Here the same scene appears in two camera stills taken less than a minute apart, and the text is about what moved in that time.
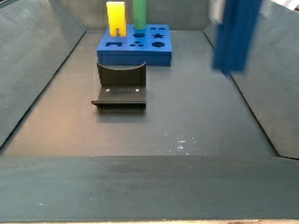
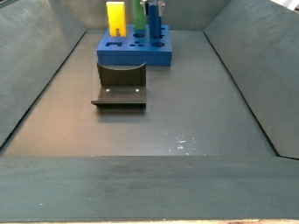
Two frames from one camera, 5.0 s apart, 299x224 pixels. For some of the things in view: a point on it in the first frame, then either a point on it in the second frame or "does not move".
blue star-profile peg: (235, 34) → (153, 21)
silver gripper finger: (265, 9) → (161, 4)
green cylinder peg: (138, 14) does not move
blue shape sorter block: (142, 46) does not move
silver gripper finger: (216, 10) → (144, 5)
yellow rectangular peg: (116, 10) does not move
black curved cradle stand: (121, 87) does not move
